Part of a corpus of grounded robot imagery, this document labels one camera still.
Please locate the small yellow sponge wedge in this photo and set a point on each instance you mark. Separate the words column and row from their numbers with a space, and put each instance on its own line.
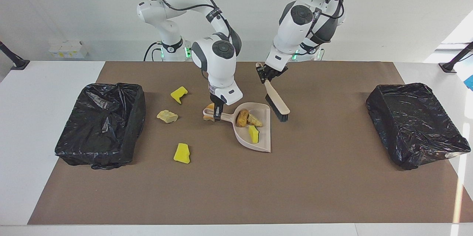
column 254, row 135

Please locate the blue object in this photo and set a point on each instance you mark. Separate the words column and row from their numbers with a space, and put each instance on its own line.
column 470, row 82

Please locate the yellow sponge block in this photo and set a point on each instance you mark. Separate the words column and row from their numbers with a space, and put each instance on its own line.
column 181, row 154

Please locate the black bag lined bin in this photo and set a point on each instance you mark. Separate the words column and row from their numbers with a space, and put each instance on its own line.
column 99, row 125
column 414, row 125

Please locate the beige hand brush black bristles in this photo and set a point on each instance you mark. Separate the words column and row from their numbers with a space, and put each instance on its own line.
column 277, row 101

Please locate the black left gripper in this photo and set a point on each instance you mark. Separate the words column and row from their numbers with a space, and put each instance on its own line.
column 275, row 71

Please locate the pale flaky pastry piece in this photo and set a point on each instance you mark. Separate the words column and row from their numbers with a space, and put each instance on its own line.
column 167, row 116

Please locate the beige flaky pastry piece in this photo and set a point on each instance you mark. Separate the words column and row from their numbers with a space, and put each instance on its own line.
column 255, row 120

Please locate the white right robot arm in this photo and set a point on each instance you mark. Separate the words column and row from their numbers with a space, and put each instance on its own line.
column 218, row 58

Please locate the white boxes with yellow labels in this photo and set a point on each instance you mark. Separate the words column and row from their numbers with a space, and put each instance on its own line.
column 68, row 49

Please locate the brown toy bread roll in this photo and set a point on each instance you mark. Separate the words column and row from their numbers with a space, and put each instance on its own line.
column 242, row 118

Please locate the striped orange toy bread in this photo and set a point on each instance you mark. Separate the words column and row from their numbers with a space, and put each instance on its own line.
column 210, row 106

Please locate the brown table mat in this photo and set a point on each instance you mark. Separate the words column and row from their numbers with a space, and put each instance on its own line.
column 332, row 191

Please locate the beige plastic dustpan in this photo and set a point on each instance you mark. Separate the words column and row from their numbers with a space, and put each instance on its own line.
column 264, row 132

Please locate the notched yellow sponge piece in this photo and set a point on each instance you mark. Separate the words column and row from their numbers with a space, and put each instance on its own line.
column 178, row 93

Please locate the black camera stand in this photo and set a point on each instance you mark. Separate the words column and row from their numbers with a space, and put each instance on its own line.
column 449, row 67
column 18, row 64

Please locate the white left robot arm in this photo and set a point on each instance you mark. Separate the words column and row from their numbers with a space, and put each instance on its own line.
column 295, row 29

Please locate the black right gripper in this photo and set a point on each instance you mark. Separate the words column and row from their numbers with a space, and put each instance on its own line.
column 217, row 101

